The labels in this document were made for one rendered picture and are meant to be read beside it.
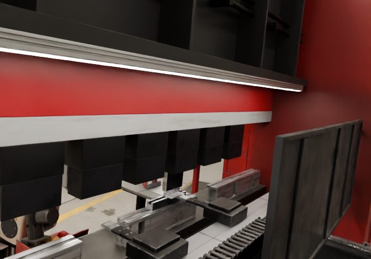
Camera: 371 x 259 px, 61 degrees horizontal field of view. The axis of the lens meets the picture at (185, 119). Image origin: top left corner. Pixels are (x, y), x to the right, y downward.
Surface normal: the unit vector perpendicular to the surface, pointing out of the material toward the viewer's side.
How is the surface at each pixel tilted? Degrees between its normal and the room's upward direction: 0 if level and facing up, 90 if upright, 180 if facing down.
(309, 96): 90
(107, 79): 90
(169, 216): 90
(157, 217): 90
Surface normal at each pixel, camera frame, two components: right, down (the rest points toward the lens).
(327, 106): -0.59, 0.03
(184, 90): 0.80, 0.14
